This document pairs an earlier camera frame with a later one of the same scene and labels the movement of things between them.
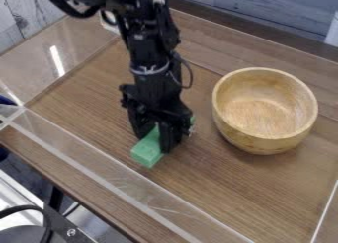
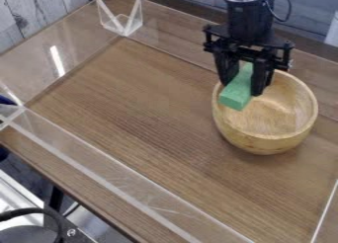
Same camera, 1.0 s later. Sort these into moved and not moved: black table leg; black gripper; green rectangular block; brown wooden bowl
Moved: black gripper; green rectangular block
Not moved: black table leg; brown wooden bowl
